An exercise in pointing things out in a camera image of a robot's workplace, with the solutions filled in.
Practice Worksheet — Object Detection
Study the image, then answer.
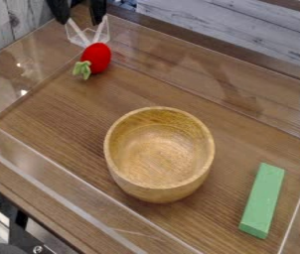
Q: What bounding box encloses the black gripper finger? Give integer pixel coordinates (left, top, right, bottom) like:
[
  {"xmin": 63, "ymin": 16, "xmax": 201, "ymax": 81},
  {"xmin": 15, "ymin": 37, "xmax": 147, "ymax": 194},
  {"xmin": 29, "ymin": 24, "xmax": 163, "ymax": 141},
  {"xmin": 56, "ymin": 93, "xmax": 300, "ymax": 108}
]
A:
[
  {"xmin": 88, "ymin": 0, "xmax": 107, "ymax": 25},
  {"xmin": 47, "ymin": 0, "xmax": 71, "ymax": 25}
]

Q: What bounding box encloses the red plush strawberry toy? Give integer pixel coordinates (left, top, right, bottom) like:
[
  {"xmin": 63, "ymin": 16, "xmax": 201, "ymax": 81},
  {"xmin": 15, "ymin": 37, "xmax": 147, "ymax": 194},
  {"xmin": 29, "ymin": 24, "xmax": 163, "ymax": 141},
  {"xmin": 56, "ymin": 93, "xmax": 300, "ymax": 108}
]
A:
[{"xmin": 74, "ymin": 43, "xmax": 111, "ymax": 79}]

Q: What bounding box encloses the wooden bowl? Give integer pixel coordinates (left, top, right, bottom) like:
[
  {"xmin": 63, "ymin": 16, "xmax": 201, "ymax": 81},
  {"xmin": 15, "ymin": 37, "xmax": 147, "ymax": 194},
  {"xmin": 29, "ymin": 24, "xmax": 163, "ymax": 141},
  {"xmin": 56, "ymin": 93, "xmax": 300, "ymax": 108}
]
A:
[{"xmin": 103, "ymin": 106, "xmax": 215, "ymax": 203}]

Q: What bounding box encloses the green rectangular block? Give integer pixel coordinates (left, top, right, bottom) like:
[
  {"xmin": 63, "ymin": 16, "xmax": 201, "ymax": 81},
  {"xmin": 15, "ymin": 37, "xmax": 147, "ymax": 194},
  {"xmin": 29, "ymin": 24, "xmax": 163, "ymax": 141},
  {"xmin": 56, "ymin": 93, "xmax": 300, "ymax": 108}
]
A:
[{"xmin": 238, "ymin": 163, "xmax": 285, "ymax": 239}]

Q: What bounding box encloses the clear acrylic corner bracket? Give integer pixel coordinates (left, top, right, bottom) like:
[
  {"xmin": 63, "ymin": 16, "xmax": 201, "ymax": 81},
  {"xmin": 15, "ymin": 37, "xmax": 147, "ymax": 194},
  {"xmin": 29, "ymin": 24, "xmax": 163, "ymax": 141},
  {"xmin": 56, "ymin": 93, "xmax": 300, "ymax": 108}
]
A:
[{"xmin": 65, "ymin": 16, "xmax": 110, "ymax": 48}]

